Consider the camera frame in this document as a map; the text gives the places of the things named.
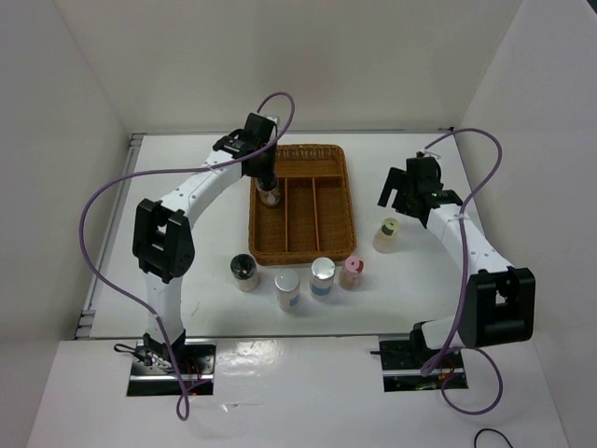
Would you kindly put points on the orange wicker divided basket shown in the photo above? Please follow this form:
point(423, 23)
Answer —
point(315, 215)

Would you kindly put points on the small black-lid spice jar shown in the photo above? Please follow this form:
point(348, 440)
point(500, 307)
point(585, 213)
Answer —
point(268, 191)

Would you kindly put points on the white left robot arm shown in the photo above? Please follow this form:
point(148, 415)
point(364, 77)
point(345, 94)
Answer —
point(162, 239)

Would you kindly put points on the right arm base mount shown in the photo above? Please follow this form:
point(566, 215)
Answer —
point(401, 368)

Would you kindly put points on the silver-lid blue-label shaker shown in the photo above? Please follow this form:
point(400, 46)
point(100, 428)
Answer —
point(322, 277)

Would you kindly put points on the pink-lid spice bottle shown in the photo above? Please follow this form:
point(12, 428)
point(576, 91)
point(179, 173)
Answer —
point(350, 275)

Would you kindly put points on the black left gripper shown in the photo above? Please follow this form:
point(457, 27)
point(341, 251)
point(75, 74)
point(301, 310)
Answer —
point(269, 170)

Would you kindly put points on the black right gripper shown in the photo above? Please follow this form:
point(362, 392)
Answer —
point(397, 179)

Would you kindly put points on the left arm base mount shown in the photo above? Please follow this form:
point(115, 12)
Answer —
point(153, 376)

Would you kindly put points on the black-lid seasoning jar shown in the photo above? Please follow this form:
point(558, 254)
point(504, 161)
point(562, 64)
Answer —
point(244, 270)

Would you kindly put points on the white-lid blue-label shaker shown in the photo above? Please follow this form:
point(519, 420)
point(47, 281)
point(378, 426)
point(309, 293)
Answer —
point(287, 285)

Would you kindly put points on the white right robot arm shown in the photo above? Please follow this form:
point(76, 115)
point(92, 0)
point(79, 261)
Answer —
point(496, 304)

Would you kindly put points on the yellow-lid spice bottle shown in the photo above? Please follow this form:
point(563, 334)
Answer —
point(385, 237)

